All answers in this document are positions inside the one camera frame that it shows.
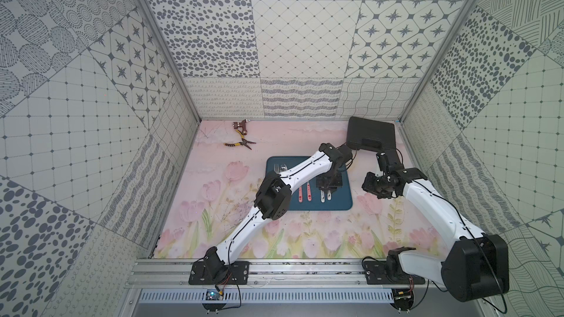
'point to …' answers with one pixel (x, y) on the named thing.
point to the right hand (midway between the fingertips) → (367, 189)
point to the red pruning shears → (236, 125)
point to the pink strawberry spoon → (309, 192)
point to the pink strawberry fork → (300, 193)
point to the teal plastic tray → (307, 197)
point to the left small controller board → (214, 295)
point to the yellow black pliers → (244, 141)
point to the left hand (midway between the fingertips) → (336, 189)
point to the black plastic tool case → (371, 135)
